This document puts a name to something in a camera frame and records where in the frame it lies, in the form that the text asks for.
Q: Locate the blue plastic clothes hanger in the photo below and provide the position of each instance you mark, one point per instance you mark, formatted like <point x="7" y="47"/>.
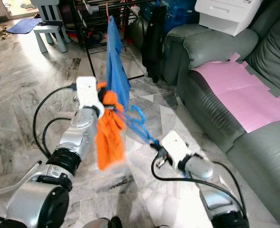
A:
<point x="147" y="135"/>

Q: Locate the orange garment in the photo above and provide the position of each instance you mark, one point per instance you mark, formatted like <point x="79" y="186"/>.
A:
<point x="111" y="142"/>

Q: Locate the pink clothes hanger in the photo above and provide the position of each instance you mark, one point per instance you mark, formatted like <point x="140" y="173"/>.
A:
<point x="107" y="12"/>

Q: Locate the blue garment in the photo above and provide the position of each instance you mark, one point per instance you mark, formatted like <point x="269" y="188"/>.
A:
<point x="116" y="66"/>

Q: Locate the black metal drying rack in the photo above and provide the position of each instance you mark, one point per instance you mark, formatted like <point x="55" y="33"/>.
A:
<point x="84" y="52"/>

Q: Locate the grey green leather sofa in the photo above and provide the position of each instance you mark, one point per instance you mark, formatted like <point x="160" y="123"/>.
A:
<point x="220" y="118"/>

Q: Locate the black garment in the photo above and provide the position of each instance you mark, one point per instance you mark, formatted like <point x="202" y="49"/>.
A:
<point x="154" y="47"/>

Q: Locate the pale plastic kids chair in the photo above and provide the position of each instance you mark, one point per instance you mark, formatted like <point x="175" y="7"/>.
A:
<point x="49" y="29"/>

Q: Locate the robot left leg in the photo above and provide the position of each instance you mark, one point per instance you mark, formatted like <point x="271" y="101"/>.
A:
<point x="101" y="222"/>

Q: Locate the blue floor mat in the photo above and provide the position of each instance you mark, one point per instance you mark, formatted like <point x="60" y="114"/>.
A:
<point x="24" y="25"/>

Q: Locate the blue suitcase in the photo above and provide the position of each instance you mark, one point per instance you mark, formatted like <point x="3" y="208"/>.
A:
<point x="180" y="16"/>

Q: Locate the beige floor rag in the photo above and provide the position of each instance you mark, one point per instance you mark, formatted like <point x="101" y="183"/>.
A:
<point x="1" y="33"/>

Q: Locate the white plastic appliance box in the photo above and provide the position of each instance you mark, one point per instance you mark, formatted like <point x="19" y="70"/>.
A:
<point x="225" y="14"/>

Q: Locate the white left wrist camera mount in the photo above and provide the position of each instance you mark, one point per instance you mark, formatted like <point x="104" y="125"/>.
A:
<point x="88" y="92"/>

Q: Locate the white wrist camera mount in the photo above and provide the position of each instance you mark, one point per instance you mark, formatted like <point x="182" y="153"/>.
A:
<point x="175" y="145"/>
<point x="88" y="92"/>

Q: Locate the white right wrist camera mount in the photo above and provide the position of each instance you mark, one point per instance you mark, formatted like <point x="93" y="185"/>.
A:
<point x="175" y="145"/>

